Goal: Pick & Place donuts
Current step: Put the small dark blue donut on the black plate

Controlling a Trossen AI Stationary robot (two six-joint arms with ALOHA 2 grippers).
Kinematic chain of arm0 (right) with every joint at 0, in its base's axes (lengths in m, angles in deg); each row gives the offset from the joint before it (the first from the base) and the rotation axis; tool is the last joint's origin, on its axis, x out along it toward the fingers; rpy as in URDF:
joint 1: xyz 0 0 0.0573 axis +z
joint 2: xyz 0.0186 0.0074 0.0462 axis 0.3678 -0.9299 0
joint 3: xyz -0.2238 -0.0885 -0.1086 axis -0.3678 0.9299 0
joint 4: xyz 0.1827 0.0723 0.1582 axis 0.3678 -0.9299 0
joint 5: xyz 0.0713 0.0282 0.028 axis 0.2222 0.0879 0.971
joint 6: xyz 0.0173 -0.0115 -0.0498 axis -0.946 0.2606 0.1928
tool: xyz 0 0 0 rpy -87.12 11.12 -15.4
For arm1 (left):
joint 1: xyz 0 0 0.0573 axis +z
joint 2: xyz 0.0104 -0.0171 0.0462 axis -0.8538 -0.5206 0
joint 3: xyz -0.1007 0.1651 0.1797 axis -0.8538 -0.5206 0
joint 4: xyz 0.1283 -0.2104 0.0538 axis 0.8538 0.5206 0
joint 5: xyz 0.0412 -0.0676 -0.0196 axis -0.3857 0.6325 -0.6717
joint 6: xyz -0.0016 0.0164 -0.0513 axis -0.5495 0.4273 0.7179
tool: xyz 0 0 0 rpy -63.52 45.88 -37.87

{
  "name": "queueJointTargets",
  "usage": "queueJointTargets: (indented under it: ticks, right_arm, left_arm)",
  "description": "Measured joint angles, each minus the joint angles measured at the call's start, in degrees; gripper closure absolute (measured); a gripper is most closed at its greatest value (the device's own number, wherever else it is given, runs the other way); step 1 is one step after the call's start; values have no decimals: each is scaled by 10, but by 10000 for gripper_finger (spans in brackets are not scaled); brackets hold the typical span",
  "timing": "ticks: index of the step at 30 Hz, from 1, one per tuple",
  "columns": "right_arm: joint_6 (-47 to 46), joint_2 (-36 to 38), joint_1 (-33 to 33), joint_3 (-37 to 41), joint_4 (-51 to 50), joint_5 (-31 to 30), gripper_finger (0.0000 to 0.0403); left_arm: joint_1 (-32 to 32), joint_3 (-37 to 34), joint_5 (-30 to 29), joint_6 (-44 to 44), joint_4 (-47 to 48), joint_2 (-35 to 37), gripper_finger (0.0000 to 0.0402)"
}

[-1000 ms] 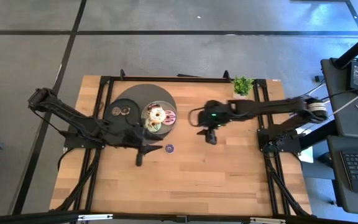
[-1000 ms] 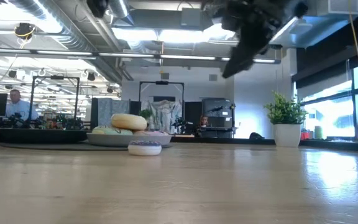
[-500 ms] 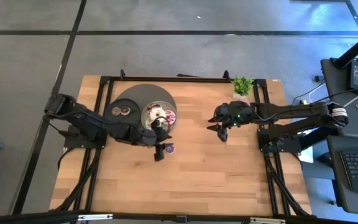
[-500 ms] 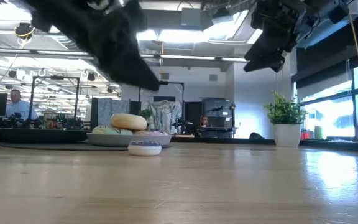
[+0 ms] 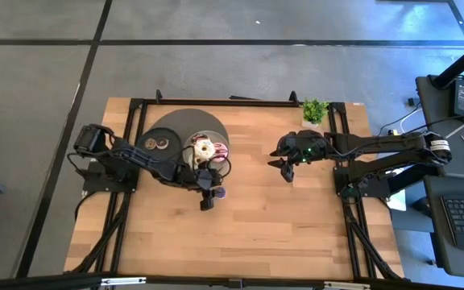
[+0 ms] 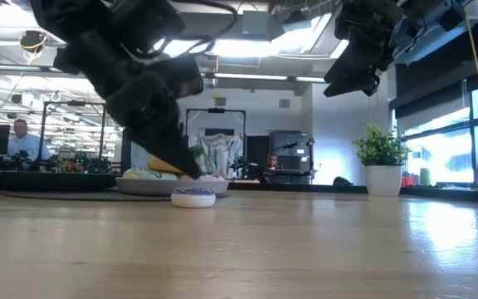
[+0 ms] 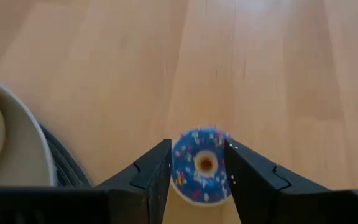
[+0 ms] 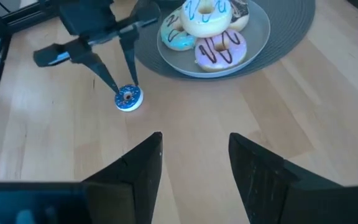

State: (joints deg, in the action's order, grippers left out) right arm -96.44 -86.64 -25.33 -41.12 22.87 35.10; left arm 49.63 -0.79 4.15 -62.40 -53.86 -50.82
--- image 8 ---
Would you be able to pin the pink glazed donut chocolate drizzle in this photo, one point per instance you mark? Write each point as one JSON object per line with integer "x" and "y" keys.
{"x": 219, "y": 60}

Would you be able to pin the plain cream donut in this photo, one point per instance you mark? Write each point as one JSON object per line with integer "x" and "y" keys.
{"x": 207, "y": 28}

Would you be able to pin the chocolate glazed donut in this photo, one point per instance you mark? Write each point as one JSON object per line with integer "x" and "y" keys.
{"x": 239, "y": 18}

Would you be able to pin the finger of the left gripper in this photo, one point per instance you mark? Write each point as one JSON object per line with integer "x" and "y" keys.
{"x": 95, "y": 60}
{"x": 130, "y": 43}

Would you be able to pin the mint glazed donut chocolate drizzle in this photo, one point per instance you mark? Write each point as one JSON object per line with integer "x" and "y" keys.
{"x": 179, "y": 40}

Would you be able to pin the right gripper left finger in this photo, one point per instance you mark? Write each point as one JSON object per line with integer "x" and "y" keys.
{"x": 132, "y": 193}

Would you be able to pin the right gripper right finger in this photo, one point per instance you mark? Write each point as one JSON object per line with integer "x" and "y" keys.
{"x": 275, "y": 193}

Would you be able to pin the grey round plate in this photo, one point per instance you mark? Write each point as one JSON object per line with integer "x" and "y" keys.
{"x": 182, "y": 60}

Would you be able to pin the grey round woven placemat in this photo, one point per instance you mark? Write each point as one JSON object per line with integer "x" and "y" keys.
{"x": 286, "y": 37}

